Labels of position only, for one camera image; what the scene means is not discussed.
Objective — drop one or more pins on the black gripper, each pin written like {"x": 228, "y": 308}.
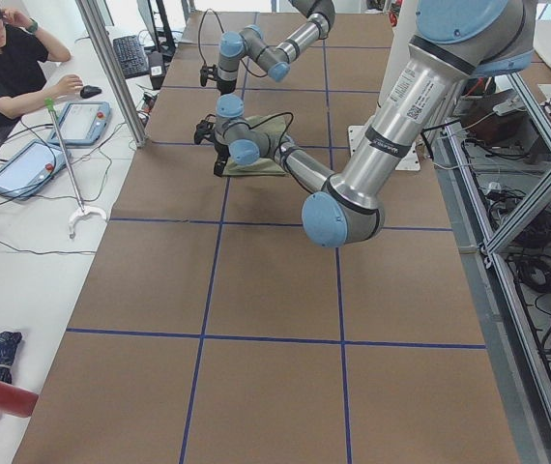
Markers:
{"x": 220, "y": 151}
{"x": 227, "y": 87}

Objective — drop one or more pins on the green long-sleeve shirt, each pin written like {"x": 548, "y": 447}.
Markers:
{"x": 269, "y": 125}

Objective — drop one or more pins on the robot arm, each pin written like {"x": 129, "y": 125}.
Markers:
{"x": 274, "y": 61}
{"x": 453, "y": 41}

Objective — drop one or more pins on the black power adapter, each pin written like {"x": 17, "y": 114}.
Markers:
{"x": 157, "y": 69}

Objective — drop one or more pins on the black keyboard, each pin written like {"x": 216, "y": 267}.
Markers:
{"x": 131, "y": 56}

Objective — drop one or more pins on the black computer mouse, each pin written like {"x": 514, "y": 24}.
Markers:
{"x": 89, "y": 91}

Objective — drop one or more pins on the far teach pendant tablet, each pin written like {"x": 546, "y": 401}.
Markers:
{"x": 83, "y": 123}

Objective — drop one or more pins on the teach pendant tablet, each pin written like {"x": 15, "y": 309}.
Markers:
{"x": 26, "y": 173}
{"x": 83, "y": 123}

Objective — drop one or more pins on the white reacher grabber stick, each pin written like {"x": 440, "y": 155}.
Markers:
{"x": 83, "y": 210}

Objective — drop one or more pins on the near teach pendant tablet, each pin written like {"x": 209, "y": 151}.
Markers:
{"x": 26, "y": 173}

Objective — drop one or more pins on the person in black shirt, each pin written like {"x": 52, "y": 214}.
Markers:
{"x": 24, "y": 46}

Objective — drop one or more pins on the folded dark blue umbrella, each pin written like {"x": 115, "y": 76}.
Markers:
{"x": 9, "y": 342}

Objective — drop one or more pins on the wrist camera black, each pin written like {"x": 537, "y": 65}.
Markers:
{"x": 205, "y": 130}
{"x": 207, "y": 74}

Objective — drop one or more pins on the aluminium frame post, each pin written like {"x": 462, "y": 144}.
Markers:
{"x": 92, "y": 19}

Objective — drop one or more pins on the white pedestal column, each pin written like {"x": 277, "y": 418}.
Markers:
{"x": 399, "y": 57}

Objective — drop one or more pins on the aluminium frame rack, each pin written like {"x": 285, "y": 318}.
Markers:
{"x": 491, "y": 147}

